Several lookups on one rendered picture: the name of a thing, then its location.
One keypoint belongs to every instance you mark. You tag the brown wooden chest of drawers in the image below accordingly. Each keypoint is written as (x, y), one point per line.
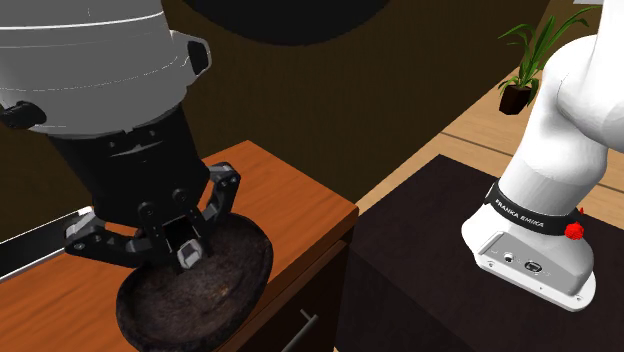
(287, 195)

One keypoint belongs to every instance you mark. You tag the dark robot stand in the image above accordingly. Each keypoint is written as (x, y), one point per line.
(419, 253)

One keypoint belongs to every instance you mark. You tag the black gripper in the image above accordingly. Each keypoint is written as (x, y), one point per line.
(136, 166)

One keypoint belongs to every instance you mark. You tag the dark brown bowl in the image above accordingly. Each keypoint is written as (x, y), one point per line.
(195, 307)

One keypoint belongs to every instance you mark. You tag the green potted plant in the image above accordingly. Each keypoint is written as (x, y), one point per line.
(529, 58)

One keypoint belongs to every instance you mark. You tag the black slab with white edge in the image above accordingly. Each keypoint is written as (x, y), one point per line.
(29, 246)

